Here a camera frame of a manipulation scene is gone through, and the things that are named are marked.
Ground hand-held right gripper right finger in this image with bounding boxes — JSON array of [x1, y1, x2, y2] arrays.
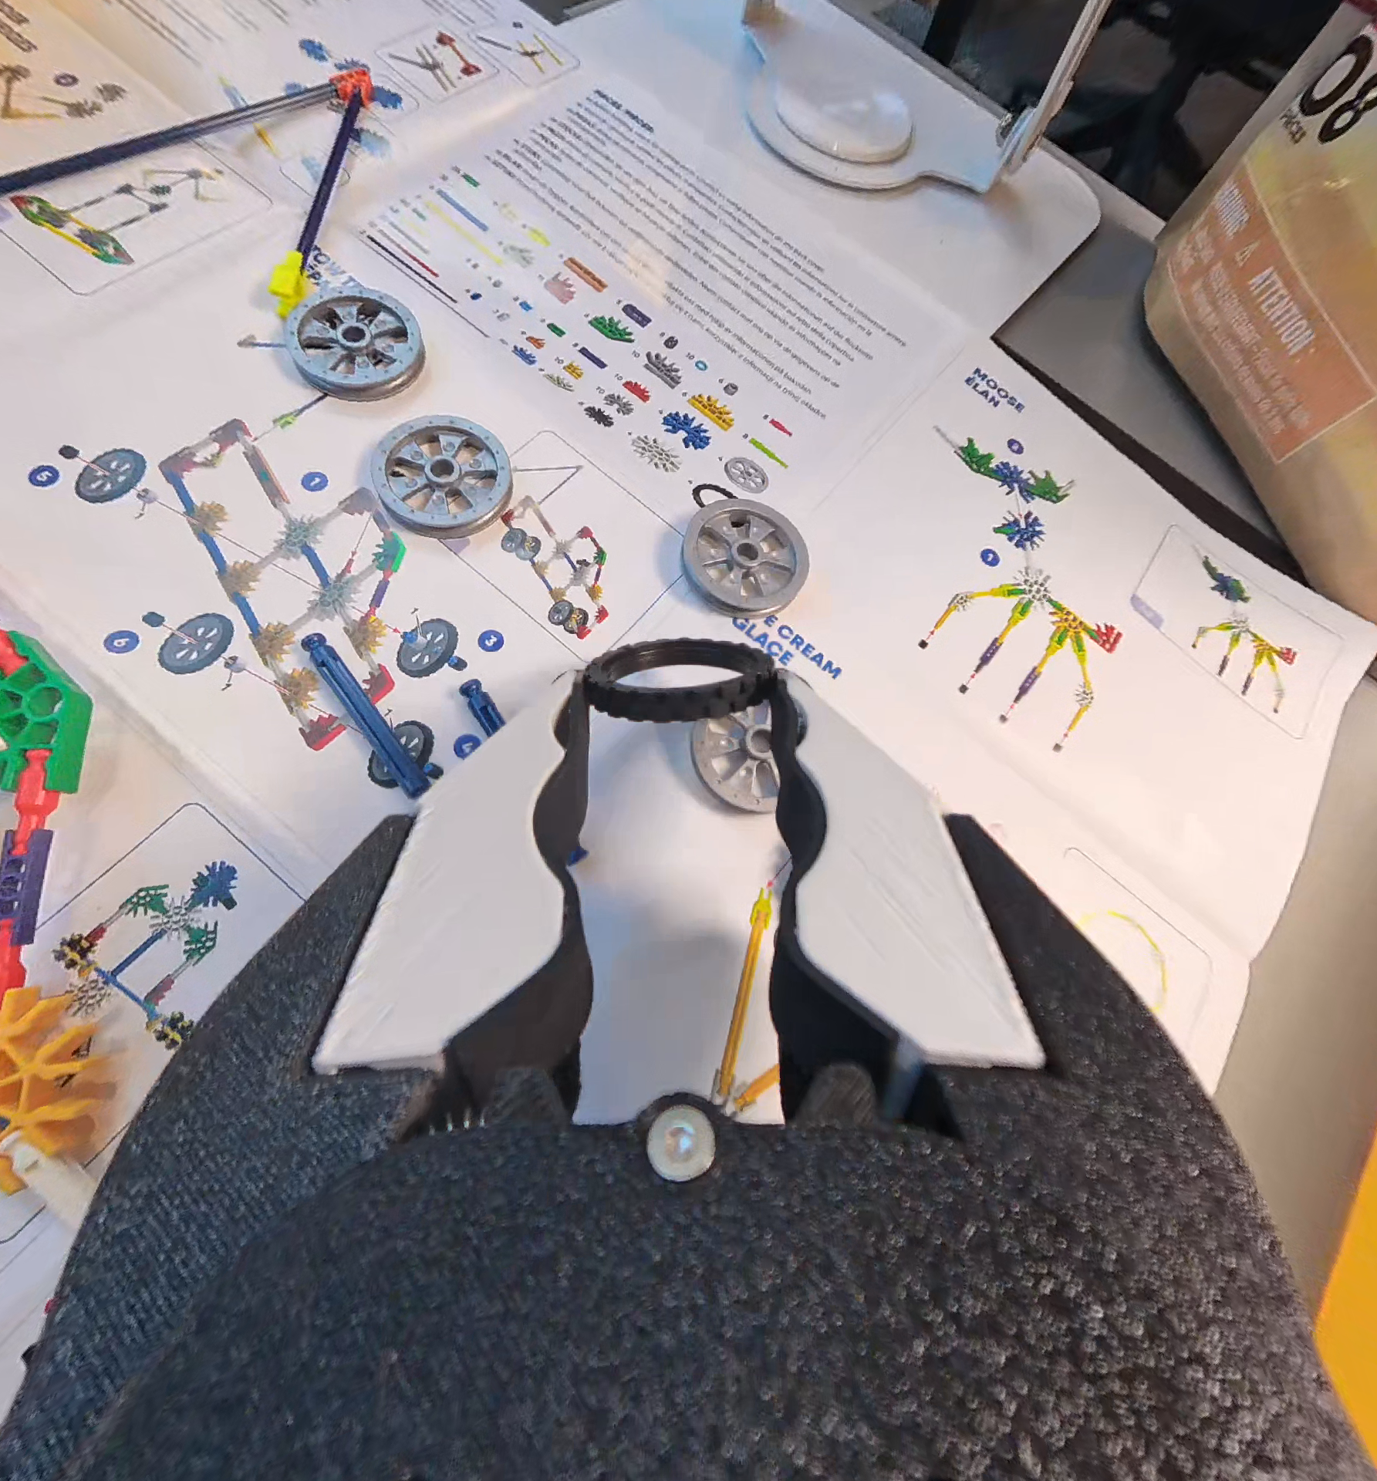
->
[[770, 683, 1051, 1118]]

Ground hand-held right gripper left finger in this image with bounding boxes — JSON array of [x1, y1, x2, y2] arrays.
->
[[311, 678, 594, 1118]]

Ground black rubber tyre ring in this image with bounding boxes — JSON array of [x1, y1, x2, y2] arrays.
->
[[579, 638, 786, 724]]

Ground grey plastic spoked wheel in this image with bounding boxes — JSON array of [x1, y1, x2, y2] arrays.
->
[[286, 282, 429, 402], [689, 694, 809, 816], [682, 497, 809, 613], [370, 412, 515, 538]]

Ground grey desk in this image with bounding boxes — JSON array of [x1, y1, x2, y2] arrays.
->
[[874, 0, 1377, 1298]]

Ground large fold-out instruction sheet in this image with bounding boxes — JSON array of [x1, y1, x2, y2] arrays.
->
[[0, 0, 1377, 1411]]

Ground thick blue plastic rod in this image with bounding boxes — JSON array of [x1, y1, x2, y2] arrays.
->
[[299, 631, 440, 802]]

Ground colourful rod and connector model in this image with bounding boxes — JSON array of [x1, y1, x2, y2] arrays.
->
[[0, 569, 131, 1227]]

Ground brown construction set bag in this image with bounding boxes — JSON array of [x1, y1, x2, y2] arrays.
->
[[1148, 0, 1377, 683]]

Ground blue rods with small connectors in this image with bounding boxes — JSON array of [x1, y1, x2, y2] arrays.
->
[[0, 70, 383, 315]]

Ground parts list instruction sheet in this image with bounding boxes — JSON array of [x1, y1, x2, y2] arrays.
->
[[360, 82, 992, 521]]

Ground white document stand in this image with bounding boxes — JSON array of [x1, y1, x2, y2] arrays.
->
[[746, 0, 1100, 268]]

